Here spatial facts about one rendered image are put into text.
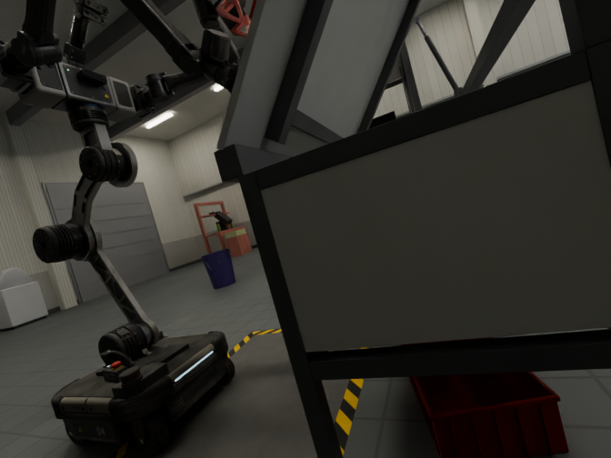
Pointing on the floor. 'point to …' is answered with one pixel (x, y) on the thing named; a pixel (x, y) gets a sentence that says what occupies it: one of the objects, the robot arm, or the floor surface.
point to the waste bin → (219, 268)
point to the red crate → (490, 414)
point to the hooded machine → (19, 300)
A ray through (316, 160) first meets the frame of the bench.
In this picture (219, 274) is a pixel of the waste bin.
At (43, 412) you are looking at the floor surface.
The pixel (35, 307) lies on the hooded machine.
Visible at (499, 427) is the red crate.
